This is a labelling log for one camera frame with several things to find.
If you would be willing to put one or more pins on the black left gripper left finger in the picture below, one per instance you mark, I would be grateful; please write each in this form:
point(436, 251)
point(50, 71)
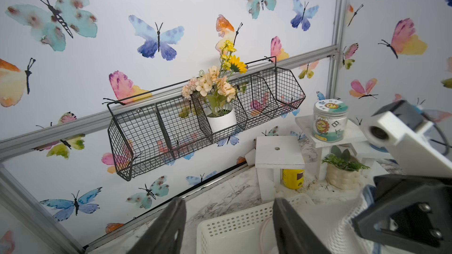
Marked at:
point(166, 233)

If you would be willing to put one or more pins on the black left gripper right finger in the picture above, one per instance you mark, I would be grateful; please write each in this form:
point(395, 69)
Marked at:
point(292, 234)

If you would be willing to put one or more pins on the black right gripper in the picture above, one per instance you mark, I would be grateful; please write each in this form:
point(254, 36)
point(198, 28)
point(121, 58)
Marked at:
point(409, 213)

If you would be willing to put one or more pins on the white mesh laundry bag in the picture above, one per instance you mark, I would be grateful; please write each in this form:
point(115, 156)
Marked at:
point(333, 225)

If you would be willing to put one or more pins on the pink trimmed mesh bag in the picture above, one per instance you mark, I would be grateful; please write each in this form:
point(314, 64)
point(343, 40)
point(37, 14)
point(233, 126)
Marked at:
point(268, 243)

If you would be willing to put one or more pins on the white perforated plastic basket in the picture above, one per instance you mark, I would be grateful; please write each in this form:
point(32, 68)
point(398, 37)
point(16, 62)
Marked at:
point(236, 233)

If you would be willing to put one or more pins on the yellow plastic bottle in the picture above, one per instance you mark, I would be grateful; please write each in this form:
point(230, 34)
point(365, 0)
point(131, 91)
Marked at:
point(293, 178)

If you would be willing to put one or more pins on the cream bubble plant pot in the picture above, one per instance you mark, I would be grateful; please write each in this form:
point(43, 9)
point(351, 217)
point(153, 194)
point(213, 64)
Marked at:
point(344, 180)

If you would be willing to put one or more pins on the white tiered wooden shelf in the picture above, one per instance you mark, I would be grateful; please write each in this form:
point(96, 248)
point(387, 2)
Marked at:
point(301, 150)

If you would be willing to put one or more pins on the green artificial plant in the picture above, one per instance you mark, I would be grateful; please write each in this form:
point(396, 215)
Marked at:
point(343, 160)

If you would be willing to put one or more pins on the green lidded glass jar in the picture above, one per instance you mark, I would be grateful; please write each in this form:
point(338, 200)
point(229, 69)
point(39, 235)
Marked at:
point(330, 120)

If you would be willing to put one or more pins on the white pot with flowers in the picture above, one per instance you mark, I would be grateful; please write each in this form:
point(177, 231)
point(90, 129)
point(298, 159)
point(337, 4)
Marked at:
point(215, 89)

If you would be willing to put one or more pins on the black wire wall basket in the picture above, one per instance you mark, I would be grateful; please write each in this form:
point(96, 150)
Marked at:
point(147, 136)

